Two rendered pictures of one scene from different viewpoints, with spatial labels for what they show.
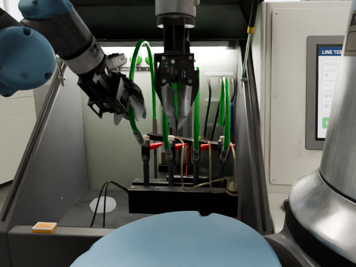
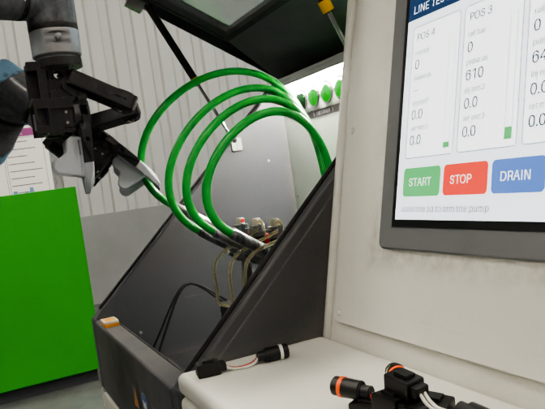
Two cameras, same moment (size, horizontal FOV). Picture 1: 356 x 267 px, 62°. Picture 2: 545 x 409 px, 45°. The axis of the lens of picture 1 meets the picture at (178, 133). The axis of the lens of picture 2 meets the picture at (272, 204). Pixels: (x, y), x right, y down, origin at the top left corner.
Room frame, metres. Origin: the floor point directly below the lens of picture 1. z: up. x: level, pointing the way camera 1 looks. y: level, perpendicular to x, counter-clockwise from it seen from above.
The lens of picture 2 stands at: (0.36, -1.06, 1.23)
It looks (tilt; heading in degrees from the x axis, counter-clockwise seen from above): 3 degrees down; 62
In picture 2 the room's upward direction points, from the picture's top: 8 degrees counter-clockwise
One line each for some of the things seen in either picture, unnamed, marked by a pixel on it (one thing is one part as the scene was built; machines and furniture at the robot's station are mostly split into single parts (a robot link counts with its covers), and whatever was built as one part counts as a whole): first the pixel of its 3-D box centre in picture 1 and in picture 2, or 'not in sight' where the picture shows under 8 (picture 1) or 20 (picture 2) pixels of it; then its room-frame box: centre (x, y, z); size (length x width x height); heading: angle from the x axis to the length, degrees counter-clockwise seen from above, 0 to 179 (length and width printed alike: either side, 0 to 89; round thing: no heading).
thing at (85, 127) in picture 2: (187, 84); (83, 135); (0.61, -0.02, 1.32); 0.05 x 0.02 x 0.09; 86
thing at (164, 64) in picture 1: (175, 52); (59, 99); (0.58, 0.00, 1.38); 0.09 x 0.08 x 0.12; 176
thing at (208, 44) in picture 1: (156, 44); (336, 62); (1.17, 0.08, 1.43); 0.54 x 0.03 x 0.02; 86
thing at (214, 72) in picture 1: (218, 105); not in sight; (1.15, -0.16, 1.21); 0.13 x 0.03 x 0.31; 86
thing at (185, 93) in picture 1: (184, 108); (74, 165); (0.59, -0.01, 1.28); 0.06 x 0.03 x 0.09; 176
